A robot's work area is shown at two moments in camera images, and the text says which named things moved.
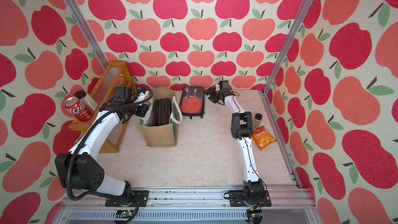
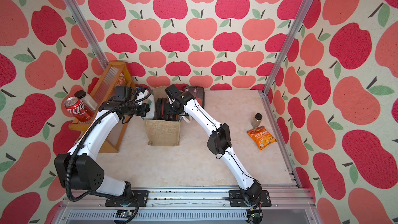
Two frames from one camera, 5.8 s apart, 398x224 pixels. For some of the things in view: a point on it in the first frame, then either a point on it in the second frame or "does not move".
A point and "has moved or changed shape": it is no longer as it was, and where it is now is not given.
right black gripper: [212, 91] to [170, 111]
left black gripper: [144, 108] does not move
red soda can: [74, 106] does not move
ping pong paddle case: [168, 109] has moved or changed shape
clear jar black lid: [89, 101] does not move
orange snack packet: [262, 137] does not move
